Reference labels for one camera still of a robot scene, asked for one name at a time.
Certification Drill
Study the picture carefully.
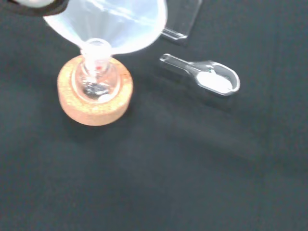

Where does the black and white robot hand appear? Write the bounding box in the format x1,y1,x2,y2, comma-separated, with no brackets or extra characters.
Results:
0,0,71,18

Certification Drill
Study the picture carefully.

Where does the clear plastic funnel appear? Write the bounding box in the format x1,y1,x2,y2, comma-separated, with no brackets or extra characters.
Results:
43,0,168,73

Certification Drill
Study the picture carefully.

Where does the clear funnel stand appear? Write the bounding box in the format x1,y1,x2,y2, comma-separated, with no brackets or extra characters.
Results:
159,0,203,47

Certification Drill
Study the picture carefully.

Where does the small glass round-bottom flask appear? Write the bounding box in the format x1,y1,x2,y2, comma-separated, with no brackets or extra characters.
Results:
75,38,120,102

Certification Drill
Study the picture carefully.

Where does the black cloth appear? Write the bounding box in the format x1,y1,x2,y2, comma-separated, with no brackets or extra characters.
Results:
0,0,308,231

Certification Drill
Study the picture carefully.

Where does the cork ring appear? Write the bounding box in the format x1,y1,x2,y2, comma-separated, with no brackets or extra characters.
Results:
56,53,134,127

